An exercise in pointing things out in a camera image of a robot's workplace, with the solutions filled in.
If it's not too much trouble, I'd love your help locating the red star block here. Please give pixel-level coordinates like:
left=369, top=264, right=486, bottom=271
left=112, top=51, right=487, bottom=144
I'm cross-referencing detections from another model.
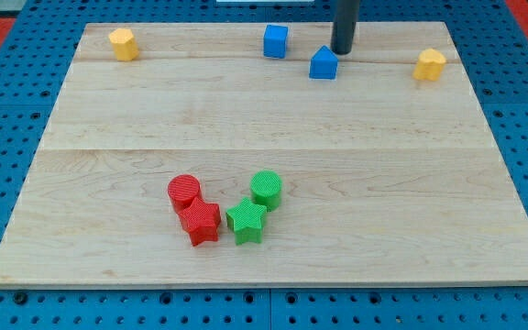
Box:
left=179, top=198, right=221, bottom=247

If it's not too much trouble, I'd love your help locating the light wooden board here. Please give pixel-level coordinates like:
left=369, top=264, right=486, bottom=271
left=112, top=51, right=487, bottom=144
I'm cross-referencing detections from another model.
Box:
left=0, top=22, right=528, bottom=290

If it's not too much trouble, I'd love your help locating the yellow heart block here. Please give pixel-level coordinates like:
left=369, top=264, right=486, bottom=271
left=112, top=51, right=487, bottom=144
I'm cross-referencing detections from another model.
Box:
left=412, top=48, right=447, bottom=81

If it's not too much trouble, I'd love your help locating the blue triangle block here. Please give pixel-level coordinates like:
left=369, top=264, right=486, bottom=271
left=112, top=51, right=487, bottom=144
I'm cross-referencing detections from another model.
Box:
left=309, top=46, right=338, bottom=80

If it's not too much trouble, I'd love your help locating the green star block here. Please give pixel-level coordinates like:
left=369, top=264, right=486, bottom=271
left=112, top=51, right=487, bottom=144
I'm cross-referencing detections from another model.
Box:
left=225, top=197, right=268, bottom=246

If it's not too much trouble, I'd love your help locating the red cylinder block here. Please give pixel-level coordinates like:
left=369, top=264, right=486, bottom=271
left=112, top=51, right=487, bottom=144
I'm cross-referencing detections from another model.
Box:
left=166, top=174, right=202, bottom=214

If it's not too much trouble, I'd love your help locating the green cylinder block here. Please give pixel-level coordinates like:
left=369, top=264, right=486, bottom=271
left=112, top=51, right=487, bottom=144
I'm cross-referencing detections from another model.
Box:
left=250, top=170, right=282, bottom=212

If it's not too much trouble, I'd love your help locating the blue cube block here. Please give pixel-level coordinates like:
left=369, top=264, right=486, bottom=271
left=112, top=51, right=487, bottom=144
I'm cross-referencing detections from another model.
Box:
left=263, top=25, right=289, bottom=59

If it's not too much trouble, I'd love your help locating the yellow hexagon block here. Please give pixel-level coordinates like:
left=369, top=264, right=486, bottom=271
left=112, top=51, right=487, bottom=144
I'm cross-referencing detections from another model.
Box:
left=108, top=28, right=139, bottom=61

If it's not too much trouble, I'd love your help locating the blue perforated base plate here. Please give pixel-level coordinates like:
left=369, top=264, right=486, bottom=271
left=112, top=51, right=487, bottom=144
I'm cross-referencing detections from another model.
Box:
left=0, top=0, right=528, bottom=329

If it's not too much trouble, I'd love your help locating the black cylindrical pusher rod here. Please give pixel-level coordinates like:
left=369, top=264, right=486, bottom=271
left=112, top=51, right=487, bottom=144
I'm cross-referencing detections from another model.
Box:
left=331, top=0, right=360, bottom=55

